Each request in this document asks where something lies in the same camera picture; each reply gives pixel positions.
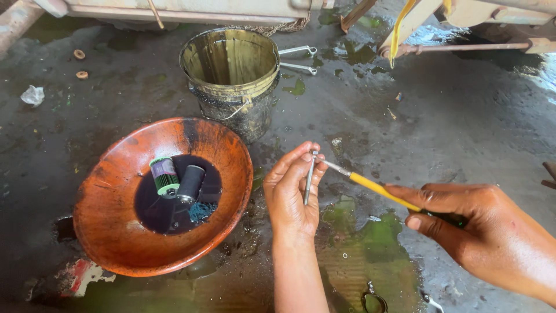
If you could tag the person's left hand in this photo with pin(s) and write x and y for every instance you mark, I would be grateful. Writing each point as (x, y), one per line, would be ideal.
(291, 204)

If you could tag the person's right hand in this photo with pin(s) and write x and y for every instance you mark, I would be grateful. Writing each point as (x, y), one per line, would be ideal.
(473, 226)

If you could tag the thin metal rod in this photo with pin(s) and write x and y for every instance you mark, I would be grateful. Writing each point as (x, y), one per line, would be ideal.
(309, 178)

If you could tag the silver metal tool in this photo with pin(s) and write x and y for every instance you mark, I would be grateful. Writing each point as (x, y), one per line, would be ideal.
(431, 301)

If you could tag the teal scrub pad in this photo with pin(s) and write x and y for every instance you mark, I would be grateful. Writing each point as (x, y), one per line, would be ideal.
(201, 211)

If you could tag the black cylindrical filter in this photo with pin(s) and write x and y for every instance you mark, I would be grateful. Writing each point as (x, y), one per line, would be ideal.
(191, 182)

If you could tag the green-capped cylindrical filter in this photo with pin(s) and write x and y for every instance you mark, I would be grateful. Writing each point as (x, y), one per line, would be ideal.
(164, 175)

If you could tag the dirty metal bucket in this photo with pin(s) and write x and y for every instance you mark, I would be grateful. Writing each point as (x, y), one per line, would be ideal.
(234, 87)

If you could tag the orange oil-stained bowl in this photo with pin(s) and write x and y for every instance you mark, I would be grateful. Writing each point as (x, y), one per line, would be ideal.
(117, 208)

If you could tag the rusty metal linkage rod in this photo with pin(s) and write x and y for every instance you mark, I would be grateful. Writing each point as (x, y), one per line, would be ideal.
(469, 46)

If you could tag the red and white scrap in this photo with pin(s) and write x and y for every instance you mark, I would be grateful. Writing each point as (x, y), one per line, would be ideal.
(82, 274)

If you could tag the crumpled white plastic scrap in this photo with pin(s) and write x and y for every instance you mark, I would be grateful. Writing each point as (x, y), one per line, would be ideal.
(33, 95)

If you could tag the rusty vehicle chassis frame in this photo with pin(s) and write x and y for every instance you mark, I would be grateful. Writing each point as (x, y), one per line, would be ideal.
(182, 8)

